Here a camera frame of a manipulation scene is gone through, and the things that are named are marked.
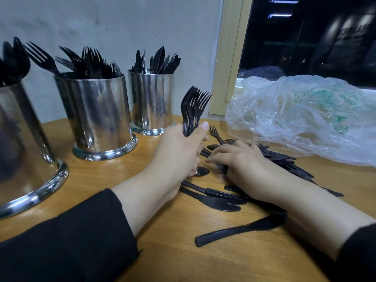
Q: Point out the person's right hand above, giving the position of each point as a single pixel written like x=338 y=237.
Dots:
x=250 y=167

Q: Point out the person's left hand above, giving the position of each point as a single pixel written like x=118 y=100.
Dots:
x=176 y=155

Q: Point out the pile of black plastic cutlery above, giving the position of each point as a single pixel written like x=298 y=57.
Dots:
x=217 y=196

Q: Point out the black plastic fork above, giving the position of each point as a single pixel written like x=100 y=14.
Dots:
x=203 y=101
x=187 y=108
x=194 y=105

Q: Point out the black plastic knife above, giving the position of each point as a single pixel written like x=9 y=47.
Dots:
x=235 y=230

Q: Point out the clear plastic bag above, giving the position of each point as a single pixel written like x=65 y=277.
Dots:
x=305 y=117

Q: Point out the bunch of black knives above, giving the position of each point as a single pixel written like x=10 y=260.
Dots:
x=156 y=62

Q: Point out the bunch of black forks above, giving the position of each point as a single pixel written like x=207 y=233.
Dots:
x=85 y=62

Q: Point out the bunch of black spoons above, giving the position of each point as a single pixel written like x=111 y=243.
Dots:
x=13 y=61

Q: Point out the person's left forearm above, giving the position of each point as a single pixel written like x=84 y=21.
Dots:
x=70 y=243

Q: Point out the person's right forearm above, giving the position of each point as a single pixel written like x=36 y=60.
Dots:
x=335 y=232

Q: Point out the dark parked car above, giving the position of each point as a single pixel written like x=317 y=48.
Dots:
x=261 y=73

